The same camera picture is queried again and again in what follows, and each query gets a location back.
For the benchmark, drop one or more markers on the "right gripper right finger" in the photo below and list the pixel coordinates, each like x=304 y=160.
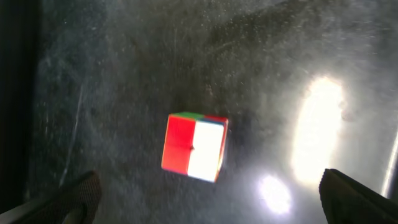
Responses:
x=351 y=202

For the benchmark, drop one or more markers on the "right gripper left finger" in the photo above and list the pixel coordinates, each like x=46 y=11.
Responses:
x=71 y=199

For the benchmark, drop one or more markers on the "many-coloured puzzle cube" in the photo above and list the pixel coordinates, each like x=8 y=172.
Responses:
x=192 y=146

